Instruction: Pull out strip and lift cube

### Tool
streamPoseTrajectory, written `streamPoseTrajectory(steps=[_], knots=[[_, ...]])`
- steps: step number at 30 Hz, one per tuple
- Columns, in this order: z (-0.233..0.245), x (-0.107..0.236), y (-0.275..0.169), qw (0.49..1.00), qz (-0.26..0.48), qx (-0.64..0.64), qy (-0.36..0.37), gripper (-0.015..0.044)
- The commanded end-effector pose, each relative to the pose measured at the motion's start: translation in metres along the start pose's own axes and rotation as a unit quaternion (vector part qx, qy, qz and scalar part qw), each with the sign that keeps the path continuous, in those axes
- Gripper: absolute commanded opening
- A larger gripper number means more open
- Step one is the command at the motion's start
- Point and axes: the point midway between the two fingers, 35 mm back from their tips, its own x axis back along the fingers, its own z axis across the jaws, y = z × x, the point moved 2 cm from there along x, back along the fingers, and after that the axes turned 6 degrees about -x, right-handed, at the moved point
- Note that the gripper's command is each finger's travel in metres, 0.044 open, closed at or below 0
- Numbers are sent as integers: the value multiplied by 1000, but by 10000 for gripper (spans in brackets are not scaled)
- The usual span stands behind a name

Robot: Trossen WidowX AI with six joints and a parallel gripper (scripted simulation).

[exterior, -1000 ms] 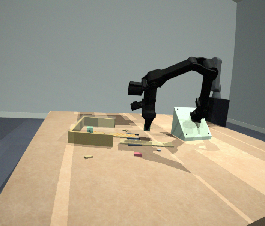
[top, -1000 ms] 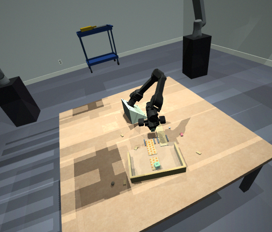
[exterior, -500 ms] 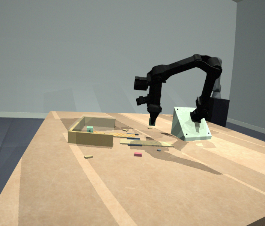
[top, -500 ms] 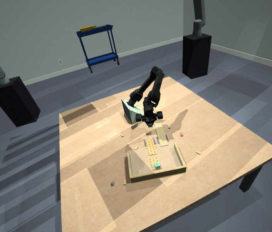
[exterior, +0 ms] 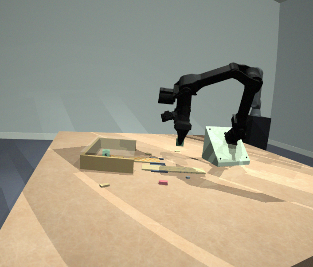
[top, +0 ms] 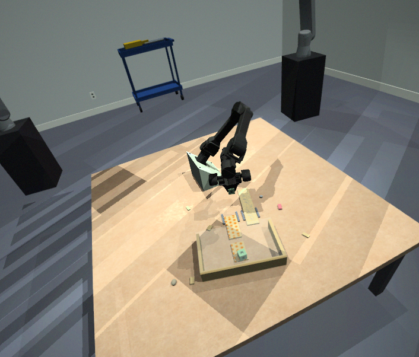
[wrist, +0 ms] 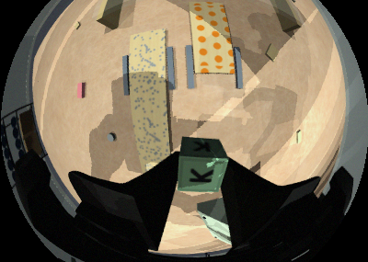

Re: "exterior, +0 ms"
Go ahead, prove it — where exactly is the small pink block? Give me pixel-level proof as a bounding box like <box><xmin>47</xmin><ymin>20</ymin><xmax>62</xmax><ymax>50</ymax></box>
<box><xmin>158</xmin><ymin>180</ymin><xmax>168</xmax><ymax>185</ymax></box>

